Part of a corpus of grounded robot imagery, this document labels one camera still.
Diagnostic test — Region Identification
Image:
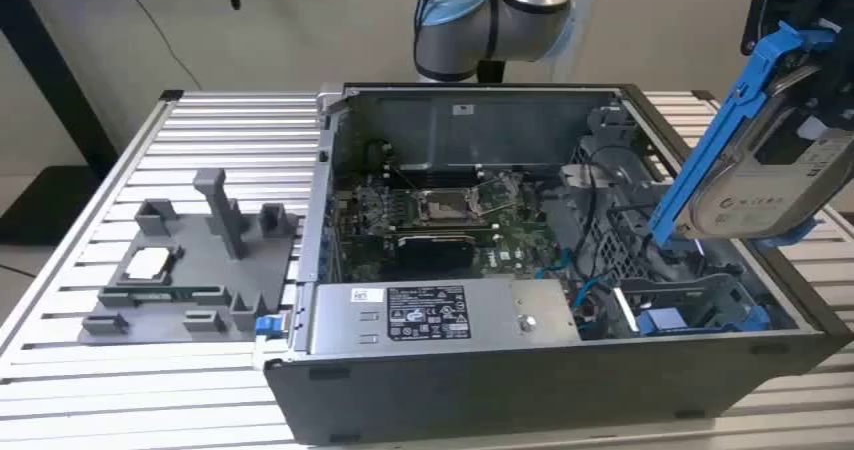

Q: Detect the silver CPU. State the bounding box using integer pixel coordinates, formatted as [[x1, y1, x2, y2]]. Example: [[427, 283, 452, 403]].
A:
[[122, 248, 180, 282]]

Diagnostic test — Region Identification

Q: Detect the blue wire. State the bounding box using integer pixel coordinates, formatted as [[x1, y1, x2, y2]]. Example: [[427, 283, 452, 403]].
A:
[[536, 262, 606, 317]]

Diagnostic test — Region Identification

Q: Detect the green RAM stick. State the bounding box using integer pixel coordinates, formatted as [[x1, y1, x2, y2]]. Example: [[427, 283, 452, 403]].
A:
[[129, 284, 223, 304]]

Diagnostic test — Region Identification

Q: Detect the silver power supply unit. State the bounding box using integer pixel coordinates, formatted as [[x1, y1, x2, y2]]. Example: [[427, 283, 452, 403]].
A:
[[307, 277, 580, 356]]

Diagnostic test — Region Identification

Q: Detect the black open PC case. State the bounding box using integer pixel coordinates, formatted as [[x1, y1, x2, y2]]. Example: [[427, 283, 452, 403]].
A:
[[251, 82, 854, 446]]

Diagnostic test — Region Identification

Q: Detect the CPU socket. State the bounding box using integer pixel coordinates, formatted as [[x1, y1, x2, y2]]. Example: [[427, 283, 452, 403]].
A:
[[416, 187, 485, 224]]

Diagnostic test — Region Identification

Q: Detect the grey perforated drive cage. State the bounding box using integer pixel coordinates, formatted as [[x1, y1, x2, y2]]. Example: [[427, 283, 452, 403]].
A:
[[539, 134, 742, 291]]

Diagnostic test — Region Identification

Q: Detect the black RAM slot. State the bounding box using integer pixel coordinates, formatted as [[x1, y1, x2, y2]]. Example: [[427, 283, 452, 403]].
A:
[[384, 172, 484, 182], [384, 164, 484, 174]]

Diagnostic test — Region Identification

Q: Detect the long black wire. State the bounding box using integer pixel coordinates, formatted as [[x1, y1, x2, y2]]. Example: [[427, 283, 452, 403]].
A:
[[572, 144, 663, 282]]

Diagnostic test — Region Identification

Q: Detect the black expansion slot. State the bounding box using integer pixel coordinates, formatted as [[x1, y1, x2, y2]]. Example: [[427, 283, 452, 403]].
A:
[[388, 223, 501, 233]]

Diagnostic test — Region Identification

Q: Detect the black stand with base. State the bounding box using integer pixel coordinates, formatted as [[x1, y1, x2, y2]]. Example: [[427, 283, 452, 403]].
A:
[[0, 0, 122, 247]]

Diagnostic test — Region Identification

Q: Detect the hard disk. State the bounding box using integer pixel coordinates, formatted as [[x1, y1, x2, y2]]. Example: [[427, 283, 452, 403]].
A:
[[650, 19, 854, 249]]

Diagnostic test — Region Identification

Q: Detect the black graphics card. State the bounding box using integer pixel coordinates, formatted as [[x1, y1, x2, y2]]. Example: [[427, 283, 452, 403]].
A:
[[395, 233, 479, 280]]

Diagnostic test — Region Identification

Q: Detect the thin metal locking lever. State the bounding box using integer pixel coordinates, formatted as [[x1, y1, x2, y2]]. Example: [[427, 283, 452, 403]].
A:
[[392, 164, 421, 192]]

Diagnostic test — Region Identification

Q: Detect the metal disk bay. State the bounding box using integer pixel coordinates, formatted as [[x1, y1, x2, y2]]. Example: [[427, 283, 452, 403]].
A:
[[611, 269, 775, 340]]

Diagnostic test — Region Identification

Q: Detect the green motherboard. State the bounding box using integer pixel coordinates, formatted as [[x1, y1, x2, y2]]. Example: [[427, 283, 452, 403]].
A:
[[332, 169, 575, 284]]

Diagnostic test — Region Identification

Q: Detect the grey parts rack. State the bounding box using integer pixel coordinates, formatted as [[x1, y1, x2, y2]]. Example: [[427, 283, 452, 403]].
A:
[[77, 168, 299, 345]]

